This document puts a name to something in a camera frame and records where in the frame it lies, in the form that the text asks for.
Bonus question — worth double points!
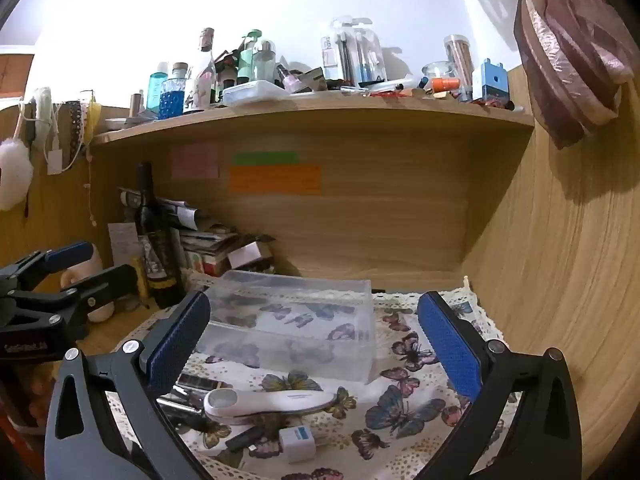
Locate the black gold lighter bar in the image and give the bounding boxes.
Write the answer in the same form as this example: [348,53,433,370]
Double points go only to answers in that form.
[176,373,230,392]

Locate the blue beads jar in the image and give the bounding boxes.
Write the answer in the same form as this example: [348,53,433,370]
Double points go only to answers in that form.
[157,62,189,120]

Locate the tall clear tube container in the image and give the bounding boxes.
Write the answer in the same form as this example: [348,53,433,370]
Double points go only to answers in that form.
[444,35,474,102]

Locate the hanging tags and cords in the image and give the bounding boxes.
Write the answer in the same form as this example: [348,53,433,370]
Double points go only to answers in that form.
[19,86,101,176]

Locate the small white pink box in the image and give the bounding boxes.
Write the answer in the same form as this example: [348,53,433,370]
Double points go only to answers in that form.
[228,240,272,270]

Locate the cream ceramic mug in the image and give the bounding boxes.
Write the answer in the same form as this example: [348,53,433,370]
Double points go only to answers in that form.
[60,246,116,324]

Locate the clear packaged brush set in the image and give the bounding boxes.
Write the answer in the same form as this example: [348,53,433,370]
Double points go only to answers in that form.
[321,15,387,88]

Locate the clear flat lidded box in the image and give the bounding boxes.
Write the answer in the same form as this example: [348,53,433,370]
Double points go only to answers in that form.
[221,80,288,107]

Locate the white fluffy puff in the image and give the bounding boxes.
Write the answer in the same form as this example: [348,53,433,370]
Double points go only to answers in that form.
[0,139,34,211]

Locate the wooden shelf board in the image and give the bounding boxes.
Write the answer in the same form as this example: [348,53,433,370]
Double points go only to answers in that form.
[92,93,534,148]

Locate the black usb flash drive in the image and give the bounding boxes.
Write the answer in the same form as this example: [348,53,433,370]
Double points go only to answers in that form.
[226,425,265,453]

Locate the green cap toner bottle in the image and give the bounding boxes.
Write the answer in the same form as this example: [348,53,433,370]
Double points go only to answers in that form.
[236,29,262,84]

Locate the butterfly print lace cloth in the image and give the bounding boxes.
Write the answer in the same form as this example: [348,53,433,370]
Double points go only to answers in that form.
[178,275,503,479]

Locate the blue liquid bottle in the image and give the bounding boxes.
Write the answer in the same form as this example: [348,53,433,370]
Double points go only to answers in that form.
[145,62,168,112]

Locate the stack of books and papers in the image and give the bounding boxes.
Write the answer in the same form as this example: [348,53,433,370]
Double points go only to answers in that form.
[159,198,274,276]

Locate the white handheld massager device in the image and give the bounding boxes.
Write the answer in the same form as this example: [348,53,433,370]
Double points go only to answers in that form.
[203,388,336,426]

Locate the pink sticky note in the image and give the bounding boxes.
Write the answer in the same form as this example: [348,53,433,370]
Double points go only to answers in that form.
[170,143,219,181]

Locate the dark wine bottle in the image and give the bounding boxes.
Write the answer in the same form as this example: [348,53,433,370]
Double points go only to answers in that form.
[134,162,186,309]

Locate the green sticky note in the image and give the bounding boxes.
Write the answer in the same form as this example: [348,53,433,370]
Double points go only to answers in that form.
[232,151,299,166]

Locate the white paper sheet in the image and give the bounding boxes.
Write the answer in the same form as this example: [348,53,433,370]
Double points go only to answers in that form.
[107,222,142,266]

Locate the blue plastic block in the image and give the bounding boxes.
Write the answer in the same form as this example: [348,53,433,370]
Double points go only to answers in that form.
[480,58,510,103]

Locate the clear plastic storage box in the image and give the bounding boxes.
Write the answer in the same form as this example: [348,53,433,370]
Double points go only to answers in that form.
[195,270,376,382]

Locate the pink hanging fabric bag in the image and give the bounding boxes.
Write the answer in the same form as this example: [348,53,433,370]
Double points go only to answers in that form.
[514,0,639,150]

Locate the orange sticky note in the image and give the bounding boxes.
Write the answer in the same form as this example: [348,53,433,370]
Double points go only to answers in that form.
[229,164,322,195]

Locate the white cube plug adapter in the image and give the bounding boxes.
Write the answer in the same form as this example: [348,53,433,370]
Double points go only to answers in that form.
[279,425,317,464]

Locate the black metal hair clip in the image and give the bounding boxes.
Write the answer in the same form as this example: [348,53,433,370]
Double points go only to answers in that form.
[156,396,209,432]

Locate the orange marker tube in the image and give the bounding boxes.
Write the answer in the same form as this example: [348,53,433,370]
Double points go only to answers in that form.
[430,78,460,93]

